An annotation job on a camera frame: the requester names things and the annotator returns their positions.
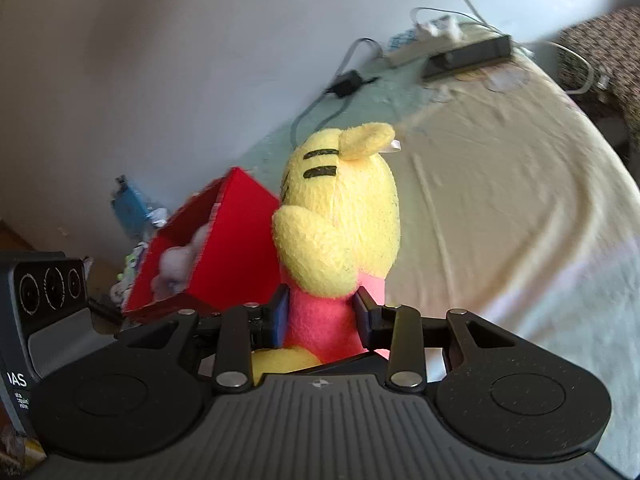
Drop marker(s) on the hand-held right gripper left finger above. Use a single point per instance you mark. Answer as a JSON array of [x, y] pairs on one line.
[[280, 317]]

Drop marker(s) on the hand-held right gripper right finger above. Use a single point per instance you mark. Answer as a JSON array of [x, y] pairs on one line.
[[362, 317]]

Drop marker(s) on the red cardboard box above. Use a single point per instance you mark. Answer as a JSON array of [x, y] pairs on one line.
[[240, 245]]

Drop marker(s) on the yellow plush toy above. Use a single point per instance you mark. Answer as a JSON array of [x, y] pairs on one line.
[[340, 220]]

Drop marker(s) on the lavender plush toy with sunglasses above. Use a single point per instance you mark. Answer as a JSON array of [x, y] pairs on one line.
[[177, 262]]

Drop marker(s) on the small green plush toy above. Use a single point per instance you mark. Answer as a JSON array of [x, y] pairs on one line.
[[131, 259]]

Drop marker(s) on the blue box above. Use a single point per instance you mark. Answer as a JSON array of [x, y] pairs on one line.
[[131, 205]]

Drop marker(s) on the clear plastic bag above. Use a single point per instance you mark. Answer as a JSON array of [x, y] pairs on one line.
[[159, 216]]

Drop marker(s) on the black power adapter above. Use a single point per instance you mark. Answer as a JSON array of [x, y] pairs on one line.
[[346, 84]]

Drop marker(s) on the white power strip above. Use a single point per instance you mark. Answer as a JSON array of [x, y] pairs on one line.
[[415, 47]]

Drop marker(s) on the black smartphone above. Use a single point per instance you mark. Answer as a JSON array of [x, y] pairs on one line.
[[467, 57]]

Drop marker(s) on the white charger plug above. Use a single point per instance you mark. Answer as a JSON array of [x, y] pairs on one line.
[[442, 26]]

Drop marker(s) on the brown patterned cloth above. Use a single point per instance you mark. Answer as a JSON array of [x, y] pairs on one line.
[[610, 50]]

